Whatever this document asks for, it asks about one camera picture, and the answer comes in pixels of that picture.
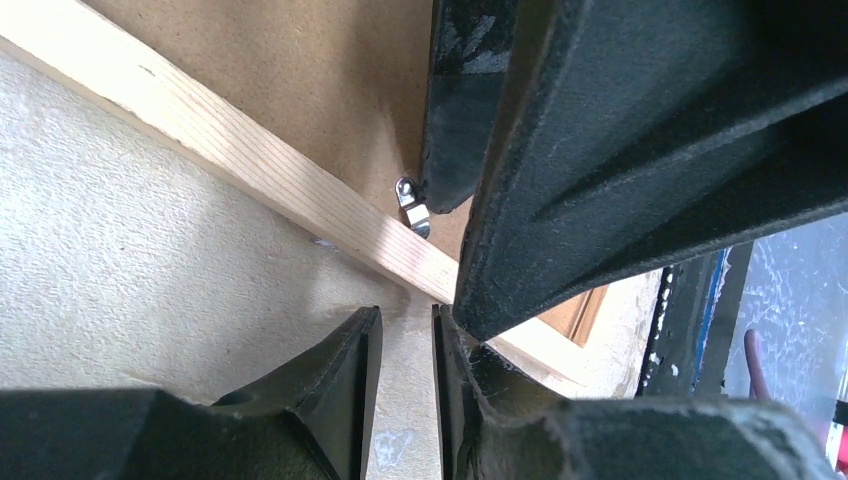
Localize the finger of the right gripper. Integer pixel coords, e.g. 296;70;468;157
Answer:
453;1;847;341
420;0;519;214

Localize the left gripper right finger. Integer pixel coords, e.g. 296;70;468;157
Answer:
432;305;822;479

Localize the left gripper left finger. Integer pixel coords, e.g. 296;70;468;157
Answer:
1;307;382;479

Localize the brown cardboard backing board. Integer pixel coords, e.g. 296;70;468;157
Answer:
82;0;611;346

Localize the wooden picture frame with glass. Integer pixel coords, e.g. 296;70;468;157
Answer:
0;0;611;392

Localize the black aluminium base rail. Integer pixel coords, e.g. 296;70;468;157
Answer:
636;242;753;397

